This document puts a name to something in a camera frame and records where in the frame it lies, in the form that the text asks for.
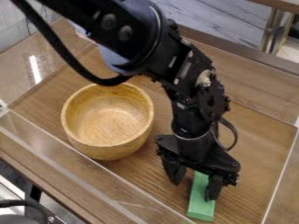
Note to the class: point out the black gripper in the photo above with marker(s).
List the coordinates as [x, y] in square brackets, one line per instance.
[204, 157]

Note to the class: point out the green rectangular stick block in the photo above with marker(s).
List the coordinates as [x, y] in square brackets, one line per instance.
[200, 209]

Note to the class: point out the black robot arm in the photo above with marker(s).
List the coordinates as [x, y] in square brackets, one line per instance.
[144, 45]

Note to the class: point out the brown wooden bowl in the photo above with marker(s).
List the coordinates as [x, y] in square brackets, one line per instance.
[108, 120]

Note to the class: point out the black clamp under table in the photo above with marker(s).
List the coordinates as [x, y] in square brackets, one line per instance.
[19, 211]

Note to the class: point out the metal table leg background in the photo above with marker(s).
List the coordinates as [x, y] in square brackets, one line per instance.
[277, 30]

